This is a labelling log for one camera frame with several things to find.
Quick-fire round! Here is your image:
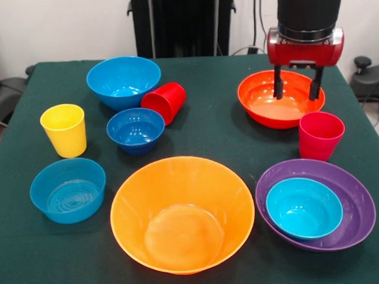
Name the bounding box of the shallow purple bowl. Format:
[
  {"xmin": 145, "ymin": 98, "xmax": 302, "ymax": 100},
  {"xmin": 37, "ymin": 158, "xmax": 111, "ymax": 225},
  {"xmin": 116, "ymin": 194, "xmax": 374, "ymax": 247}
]
[{"xmin": 253, "ymin": 155, "xmax": 379, "ymax": 255}]

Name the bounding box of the large orange bowl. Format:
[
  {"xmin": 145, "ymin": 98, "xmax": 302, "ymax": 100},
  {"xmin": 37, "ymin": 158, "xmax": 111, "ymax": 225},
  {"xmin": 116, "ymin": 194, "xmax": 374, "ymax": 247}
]
[{"xmin": 107, "ymin": 153, "xmax": 258, "ymax": 279}]

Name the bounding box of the black chair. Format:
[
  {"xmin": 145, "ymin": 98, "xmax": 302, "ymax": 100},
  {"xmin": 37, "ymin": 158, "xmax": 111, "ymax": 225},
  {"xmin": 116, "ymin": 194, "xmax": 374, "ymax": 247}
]
[{"xmin": 0, "ymin": 76, "xmax": 29, "ymax": 126}]

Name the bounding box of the small light blue bowl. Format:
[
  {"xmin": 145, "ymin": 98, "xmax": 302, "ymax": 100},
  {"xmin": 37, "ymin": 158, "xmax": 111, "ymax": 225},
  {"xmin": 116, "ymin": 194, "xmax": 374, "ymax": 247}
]
[{"xmin": 265, "ymin": 175, "xmax": 344, "ymax": 243}]

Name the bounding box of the yellow cup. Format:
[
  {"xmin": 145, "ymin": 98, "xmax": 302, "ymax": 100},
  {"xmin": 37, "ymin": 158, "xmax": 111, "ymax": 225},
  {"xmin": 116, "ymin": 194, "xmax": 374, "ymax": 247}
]
[{"xmin": 39, "ymin": 102, "xmax": 88, "ymax": 160}]

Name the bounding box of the black hanging cable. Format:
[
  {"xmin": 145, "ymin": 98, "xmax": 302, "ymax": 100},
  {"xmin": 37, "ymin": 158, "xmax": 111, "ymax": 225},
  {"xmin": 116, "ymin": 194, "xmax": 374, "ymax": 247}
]
[{"xmin": 251, "ymin": 0, "xmax": 270, "ymax": 52}]

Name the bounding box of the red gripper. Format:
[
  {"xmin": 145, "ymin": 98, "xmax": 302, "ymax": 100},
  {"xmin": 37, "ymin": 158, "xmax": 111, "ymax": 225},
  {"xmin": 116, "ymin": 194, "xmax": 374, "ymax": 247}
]
[{"xmin": 265, "ymin": 23, "xmax": 348, "ymax": 103}]

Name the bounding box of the dark green tablecloth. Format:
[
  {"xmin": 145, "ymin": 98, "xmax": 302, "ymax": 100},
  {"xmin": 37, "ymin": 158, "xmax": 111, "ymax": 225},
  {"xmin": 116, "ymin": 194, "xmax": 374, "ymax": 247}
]
[{"xmin": 0, "ymin": 47, "xmax": 379, "ymax": 284}]

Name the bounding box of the small dark blue bowl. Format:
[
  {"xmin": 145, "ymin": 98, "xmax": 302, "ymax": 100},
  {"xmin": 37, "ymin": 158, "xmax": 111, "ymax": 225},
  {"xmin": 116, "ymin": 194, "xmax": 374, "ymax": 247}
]
[{"xmin": 105, "ymin": 106, "xmax": 167, "ymax": 158}]

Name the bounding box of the shallow red-orange bowl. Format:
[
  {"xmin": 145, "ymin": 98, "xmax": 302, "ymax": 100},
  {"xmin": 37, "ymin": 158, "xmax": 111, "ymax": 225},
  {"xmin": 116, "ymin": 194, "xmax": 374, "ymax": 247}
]
[{"xmin": 236, "ymin": 67, "xmax": 327, "ymax": 132}]

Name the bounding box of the red cup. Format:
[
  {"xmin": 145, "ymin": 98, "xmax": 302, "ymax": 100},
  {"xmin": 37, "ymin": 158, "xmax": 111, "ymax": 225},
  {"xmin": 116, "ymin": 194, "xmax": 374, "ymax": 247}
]
[{"xmin": 139, "ymin": 81, "xmax": 189, "ymax": 128}]

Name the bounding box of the straight-walled teal blue bowl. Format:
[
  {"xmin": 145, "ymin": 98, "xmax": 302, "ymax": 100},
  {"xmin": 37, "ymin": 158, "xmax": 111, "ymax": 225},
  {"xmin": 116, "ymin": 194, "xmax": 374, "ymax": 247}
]
[{"xmin": 28, "ymin": 156, "xmax": 109, "ymax": 226}]

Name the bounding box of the black base with knob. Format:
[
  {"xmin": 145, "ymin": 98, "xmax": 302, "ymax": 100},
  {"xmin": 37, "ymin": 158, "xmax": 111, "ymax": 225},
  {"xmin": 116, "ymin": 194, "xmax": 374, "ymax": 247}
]
[{"xmin": 349, "ymin": 55, "xmax": 379, "ymax": 103}]

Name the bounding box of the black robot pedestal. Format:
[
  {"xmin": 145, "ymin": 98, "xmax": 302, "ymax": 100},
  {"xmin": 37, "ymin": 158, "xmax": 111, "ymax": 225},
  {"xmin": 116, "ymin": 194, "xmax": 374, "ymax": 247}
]
[{"xmin": 126, "ymin": 0, "xmax": 239, "ymax": 60}]

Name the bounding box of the pink-red cup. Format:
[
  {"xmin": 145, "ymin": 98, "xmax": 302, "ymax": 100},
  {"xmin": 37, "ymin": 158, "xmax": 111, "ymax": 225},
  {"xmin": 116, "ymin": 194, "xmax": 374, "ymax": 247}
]
[{"xmin": 297, "ymin": 109, "xmax": 348, "ymax": 163}]

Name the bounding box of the large blue bowl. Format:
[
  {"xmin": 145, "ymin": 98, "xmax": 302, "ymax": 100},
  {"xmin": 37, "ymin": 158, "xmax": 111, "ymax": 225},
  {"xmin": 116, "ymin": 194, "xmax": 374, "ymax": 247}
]
[{"xmin": 85, "ymin": 54, "xmax": 163, "ymax": 113}]

